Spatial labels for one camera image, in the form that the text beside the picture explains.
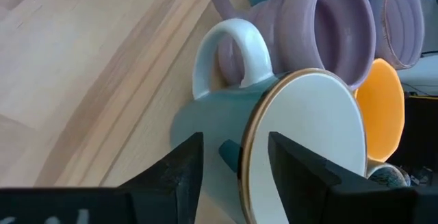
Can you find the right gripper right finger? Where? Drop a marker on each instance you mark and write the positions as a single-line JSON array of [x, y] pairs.
[[297, 186]]

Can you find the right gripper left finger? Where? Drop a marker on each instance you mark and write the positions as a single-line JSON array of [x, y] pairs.
[[171, 189]]

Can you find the dark grey mug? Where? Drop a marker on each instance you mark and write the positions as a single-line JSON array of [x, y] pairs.
[[390, 177]]

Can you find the yellow mug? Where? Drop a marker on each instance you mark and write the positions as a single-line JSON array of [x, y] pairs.
[[381, 111]]

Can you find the ribbed lilac mug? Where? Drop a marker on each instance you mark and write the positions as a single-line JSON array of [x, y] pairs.
[[297, 32]]

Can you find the smooth lilac mug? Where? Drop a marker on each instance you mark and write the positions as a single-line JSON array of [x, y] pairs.
[[400, 22]]

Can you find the wooden shelf black frame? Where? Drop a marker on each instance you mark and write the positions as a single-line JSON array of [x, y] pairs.
[[154, 114]]

